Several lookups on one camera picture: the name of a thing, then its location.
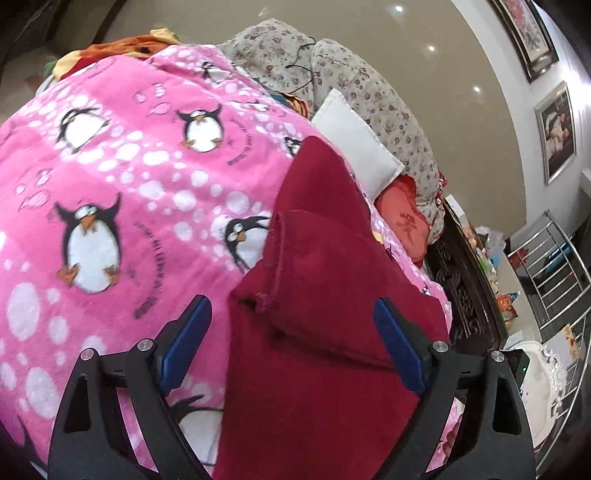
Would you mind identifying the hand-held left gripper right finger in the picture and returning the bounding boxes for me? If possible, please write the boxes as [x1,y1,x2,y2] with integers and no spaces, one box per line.
[373,296,537,480]

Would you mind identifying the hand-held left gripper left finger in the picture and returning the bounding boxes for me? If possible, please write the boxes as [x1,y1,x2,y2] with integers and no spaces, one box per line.
[47,295,214,480]

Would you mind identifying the dark red garment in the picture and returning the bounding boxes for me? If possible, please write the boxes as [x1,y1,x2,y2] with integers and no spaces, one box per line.
[211,136,450,480]

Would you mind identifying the dark carved wooden headboard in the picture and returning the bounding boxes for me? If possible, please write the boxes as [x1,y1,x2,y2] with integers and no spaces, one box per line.
[424,199,509,357]

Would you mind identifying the red embroidered pillow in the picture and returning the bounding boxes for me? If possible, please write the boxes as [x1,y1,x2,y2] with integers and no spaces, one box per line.
[375,174,437,269]

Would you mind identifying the pink penguin print blanket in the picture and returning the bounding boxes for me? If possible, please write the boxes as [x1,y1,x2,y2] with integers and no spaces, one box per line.
[0,43,465,480]

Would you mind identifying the metal rack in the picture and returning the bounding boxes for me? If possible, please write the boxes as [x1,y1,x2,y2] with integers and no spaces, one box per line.
[507,210,591,344]

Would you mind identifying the white pillow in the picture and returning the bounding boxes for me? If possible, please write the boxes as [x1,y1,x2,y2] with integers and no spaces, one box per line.
[310,89,405,195]

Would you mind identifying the grey floral quilt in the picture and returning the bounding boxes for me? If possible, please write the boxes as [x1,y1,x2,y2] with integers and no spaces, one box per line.
[216,18,446,245]

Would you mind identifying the framed portrait photo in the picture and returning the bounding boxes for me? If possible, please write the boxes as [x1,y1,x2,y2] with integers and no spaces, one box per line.
[534,81,578,186]

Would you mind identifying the orange plush blanket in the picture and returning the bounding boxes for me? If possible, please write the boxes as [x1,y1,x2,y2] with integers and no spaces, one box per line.
[44,28,183,80]

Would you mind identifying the floral framed picture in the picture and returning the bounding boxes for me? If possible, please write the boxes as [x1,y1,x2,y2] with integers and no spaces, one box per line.
[489,0,560,84]

